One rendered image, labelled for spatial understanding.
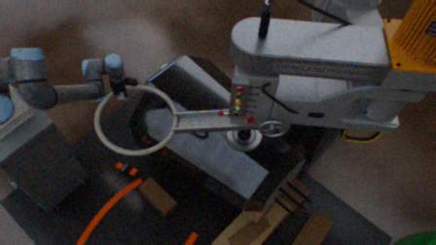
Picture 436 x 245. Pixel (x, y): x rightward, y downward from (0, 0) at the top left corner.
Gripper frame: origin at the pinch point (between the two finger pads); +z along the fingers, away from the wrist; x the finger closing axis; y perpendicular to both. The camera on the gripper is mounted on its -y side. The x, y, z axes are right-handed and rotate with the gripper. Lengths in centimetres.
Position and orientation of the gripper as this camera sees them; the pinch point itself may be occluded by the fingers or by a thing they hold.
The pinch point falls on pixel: (125, 95)
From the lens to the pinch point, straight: 248.2
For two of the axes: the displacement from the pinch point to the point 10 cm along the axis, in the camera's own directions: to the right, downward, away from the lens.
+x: 4.2, 8.0, -4.3
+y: -9.0, 3.2, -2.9
